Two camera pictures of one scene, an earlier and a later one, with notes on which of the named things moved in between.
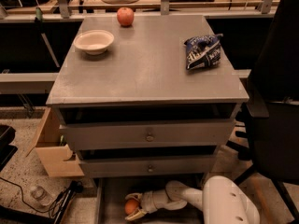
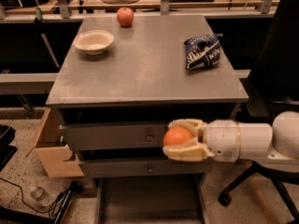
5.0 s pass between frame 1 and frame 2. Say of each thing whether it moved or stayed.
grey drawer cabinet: stayed
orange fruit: moved
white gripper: moved
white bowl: stayed
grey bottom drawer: stayed
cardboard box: stayed
